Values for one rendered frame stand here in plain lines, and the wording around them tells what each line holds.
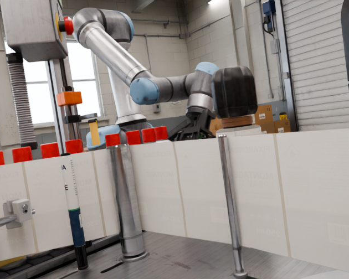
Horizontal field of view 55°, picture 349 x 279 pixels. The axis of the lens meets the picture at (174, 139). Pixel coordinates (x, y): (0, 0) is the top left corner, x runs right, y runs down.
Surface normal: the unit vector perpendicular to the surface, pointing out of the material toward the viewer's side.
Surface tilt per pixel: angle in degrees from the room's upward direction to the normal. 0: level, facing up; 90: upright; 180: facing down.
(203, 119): 60
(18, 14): 90
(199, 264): 0
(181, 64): 90
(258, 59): 90
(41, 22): 90
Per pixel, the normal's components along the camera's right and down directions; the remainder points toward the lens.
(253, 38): -0.82, 0.15
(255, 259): -0.14, -0.99
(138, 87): -0.66, 0.18
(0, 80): 0.56, -0.04
